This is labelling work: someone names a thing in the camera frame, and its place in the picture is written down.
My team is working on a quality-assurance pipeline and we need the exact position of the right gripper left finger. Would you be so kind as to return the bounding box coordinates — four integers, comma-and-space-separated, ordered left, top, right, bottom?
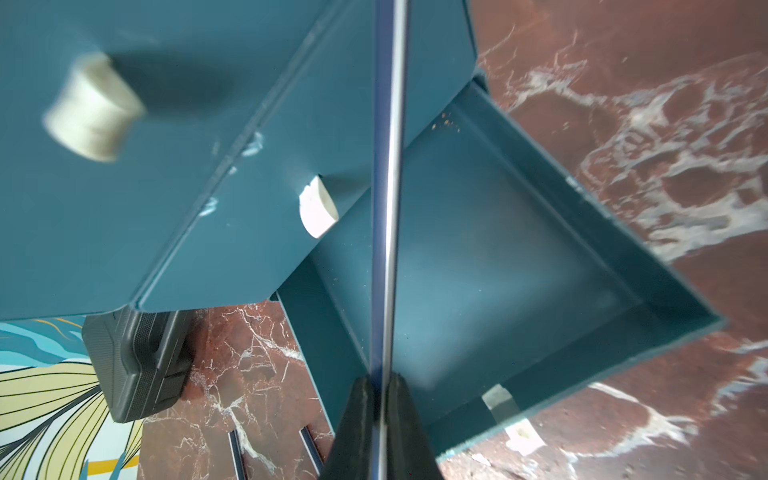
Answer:
320, 376, 375, 480

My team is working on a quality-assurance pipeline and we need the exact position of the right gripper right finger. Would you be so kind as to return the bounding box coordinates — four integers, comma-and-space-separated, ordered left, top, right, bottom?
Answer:
386, 373, 444, 480

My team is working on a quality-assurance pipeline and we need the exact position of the black pencil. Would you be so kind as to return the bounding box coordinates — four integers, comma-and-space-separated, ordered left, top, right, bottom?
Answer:
369, 0, 410, 479
228, 430, 247, 480
299, 426, 324, 476

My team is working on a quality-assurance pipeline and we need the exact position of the teal bottom drawer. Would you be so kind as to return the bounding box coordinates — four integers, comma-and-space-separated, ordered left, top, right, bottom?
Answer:
277, 74, 727, 460

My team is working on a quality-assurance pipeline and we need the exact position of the teal drawer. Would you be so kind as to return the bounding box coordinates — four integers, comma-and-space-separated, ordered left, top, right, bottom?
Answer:
277, 74, 727, 460
137, 1, 477, 312
1, 1, 322, 320

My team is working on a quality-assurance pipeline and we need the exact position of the teal top drawer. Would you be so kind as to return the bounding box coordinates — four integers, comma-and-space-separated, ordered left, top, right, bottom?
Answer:
1, 1, 322, 320

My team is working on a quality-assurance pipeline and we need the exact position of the teal three-drawer cabinet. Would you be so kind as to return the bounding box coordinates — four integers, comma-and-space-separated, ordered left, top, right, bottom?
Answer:
0, 0, 478, 322

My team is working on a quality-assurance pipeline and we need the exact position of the black cloth cover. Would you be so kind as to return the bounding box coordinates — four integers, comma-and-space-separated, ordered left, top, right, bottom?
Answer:
82, 306, 195, 423

